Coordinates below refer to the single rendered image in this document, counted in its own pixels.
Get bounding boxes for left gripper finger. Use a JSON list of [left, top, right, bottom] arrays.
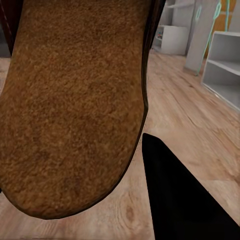
[[142, 133, 240, 240]]

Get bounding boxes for sandal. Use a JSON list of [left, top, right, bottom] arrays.
[[0, 0, 166, 220]]

